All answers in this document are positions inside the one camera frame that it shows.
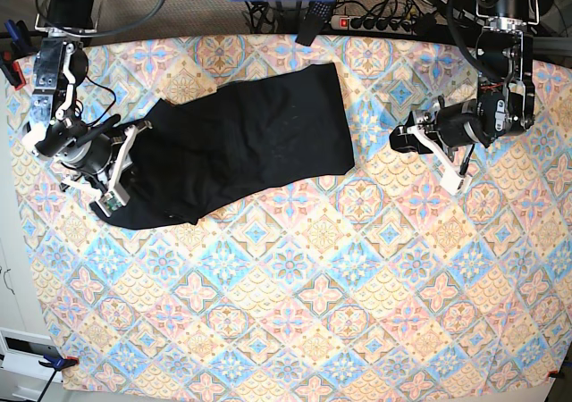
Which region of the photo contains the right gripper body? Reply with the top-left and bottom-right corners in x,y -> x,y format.
35,115 -> 121,183

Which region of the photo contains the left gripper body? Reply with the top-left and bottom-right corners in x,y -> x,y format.
436,102 -> 487,147

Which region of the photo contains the black T-shirt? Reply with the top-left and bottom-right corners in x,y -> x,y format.
105,63 -> 355,230

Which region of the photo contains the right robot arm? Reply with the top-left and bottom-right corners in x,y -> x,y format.
21,0 -> 152,216

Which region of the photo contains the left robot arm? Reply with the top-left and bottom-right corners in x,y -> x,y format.
58,16 -> 535,212

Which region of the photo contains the white power strip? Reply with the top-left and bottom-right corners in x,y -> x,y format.
330,15 -> 413,35

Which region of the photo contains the patterned tablecloth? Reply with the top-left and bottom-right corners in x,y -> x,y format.
3,35 -> 571,401

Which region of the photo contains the white cabinet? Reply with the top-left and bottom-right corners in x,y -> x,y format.
0,80 -> 68,402

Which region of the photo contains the blue orange clamp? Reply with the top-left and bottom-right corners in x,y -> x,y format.
38,355 -> 80,372

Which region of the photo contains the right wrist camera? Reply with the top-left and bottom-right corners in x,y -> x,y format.
95,189 -> 130,217

